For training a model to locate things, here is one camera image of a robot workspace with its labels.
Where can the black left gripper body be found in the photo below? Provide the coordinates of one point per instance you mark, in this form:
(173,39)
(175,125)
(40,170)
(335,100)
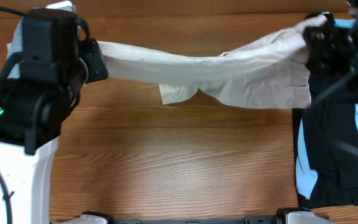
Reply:
(91,68)

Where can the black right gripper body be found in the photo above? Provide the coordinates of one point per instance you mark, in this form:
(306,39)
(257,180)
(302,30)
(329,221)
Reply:
(335,55)

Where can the beige khaki shorts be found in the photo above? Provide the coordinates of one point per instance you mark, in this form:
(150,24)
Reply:
(268,73)

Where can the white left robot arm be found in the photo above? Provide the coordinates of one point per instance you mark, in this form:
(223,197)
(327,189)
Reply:
(39,88)

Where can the folded light blue jeans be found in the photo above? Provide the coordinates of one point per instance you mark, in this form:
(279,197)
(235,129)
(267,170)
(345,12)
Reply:
(15,46)

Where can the light blue shirt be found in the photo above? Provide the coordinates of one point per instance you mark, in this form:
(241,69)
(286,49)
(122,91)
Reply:
(326,149)

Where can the black garment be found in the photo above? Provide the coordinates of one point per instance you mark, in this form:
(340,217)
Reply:
(334,140)

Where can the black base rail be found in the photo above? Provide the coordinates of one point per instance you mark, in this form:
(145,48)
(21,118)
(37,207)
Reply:
(292,215)

